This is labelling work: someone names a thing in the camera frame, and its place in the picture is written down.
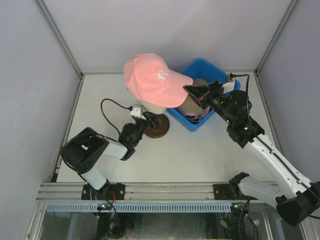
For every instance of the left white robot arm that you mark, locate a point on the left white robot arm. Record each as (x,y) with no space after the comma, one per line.
(83,151)

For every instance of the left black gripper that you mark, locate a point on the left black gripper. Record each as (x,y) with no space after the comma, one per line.
(151,120)

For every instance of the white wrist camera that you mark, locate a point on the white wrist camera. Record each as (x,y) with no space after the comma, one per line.
(229,85)
(137,111)

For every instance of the beige cap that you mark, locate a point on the beige cap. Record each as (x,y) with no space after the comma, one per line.
(189,107)

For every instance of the beige mannequin head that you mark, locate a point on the beige mannequin head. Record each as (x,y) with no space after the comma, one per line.
(153,108)

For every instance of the perforated grey cable duct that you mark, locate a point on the perforated grey cable duct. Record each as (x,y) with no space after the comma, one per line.
(139,207)

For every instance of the dark round wooden stand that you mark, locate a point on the dark round wooden stand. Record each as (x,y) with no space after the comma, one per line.
(161,128)

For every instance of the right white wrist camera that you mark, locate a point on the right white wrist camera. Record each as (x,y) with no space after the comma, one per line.
(229,85)

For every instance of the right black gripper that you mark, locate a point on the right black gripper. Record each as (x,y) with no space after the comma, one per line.
(196,92)

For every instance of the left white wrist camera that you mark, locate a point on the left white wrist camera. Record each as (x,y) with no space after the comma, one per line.
(137,111)

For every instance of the blue plastic bin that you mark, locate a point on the blue plastic bin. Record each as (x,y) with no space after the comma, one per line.
(202,69)

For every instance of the pink baseball cap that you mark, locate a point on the pink baseball cap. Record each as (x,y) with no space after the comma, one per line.
(148,78)

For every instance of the aluminium mounting rail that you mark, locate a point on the aluminium mounting rail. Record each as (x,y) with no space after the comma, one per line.
(134,192)

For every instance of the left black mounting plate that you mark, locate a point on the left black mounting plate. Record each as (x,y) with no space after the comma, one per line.
(109,191)

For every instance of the black mounting plate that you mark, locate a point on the black mounting plate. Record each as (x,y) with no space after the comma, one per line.
(109,191)
(222,192)

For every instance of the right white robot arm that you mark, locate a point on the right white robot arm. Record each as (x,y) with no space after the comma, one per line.
(295,197)

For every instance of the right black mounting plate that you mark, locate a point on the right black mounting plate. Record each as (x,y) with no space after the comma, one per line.
(222,192)

